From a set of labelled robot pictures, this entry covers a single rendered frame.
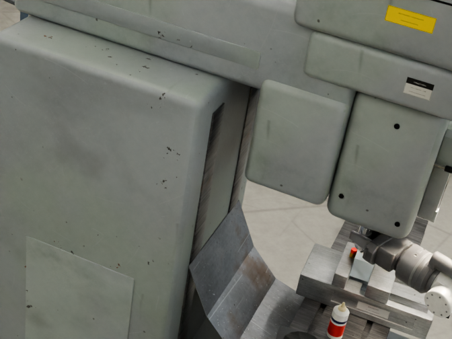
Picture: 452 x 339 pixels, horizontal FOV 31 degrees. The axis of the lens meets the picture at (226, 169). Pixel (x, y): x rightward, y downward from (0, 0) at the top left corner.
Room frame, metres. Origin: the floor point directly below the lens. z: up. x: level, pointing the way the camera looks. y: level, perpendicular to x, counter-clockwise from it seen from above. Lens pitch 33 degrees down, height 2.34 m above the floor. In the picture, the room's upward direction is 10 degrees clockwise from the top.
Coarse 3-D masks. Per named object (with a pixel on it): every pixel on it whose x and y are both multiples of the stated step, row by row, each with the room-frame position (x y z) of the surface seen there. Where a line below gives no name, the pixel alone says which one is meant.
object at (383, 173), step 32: (352, 128) 1.45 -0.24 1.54; (384, 128) 1.43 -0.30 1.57; (416, 128) 1.41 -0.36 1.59; (352, 160) 1.45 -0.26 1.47; (384, 160) 1.43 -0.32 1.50; (416, 160) 1.41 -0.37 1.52; (352, 192) 1.44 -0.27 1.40; (384, 192) 1.42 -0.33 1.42; (416, 192) 1.41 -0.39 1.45; (384, 224) 1.42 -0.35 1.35
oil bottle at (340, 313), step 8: (344, 304) 1.50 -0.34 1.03; (336, 312) 1.49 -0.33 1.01; (344, 312) 1.49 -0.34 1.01; (336, 320) 1.49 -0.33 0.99; (344, 320) 1.49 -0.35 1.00; (328, 328) 1.50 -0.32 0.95; (336, 328) 1.48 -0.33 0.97; (344, 328) 1.50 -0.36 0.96; (328, 336) 1.49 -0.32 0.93; (336, 336) 1.48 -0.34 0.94
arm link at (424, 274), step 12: (420, 264) 1.40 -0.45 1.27; (432, 264) 1.39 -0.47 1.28; (444, 264) 1.38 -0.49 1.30; (420, 276) 1.38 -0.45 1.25; (432, 276) 1.38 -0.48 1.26; (444, 276) 1.38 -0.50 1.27; (420, 288) 1.38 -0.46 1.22; (432, 288) 1.35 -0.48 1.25; (444, 288) 1.34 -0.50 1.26; (432, 300) 1.33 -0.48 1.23; (444, 300) 1.32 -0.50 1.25; (432, 312) 1.33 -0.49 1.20; (444, 312) 1.32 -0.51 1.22
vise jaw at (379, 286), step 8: (376, 264) 1.67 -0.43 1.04; (376, 272) 1.64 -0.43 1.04; (384, 272) 1.65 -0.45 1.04; (392, 272) 1.65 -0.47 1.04; (376, 280) 1.61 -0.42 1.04; (384, 280) 1.61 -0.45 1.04; (392, 280) 1.62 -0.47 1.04; (368, 288) 1.58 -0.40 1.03; (376, 288) 1.58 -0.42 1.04; (384, 288) 1.58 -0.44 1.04; (368, 296) 1.58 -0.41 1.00; (376, 296) 1.58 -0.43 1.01; (384, 296) 1.57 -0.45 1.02
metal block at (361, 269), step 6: (360, 252) 1.67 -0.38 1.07; (354, 258) 1.64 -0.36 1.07; (360, 258) 1.64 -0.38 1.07; (354, 264) 1.64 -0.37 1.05; (360, 264) 1.64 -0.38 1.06; (366, 264) 1.63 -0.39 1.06; (354, 270) 1.64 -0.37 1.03; (360, 270) 1.64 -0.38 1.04; (366, 270) 1.63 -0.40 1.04; (372, 270) 1.63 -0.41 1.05; (354, 276) 1.64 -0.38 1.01; (360, 276) 1.64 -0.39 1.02; (366, 276) 1.63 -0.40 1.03
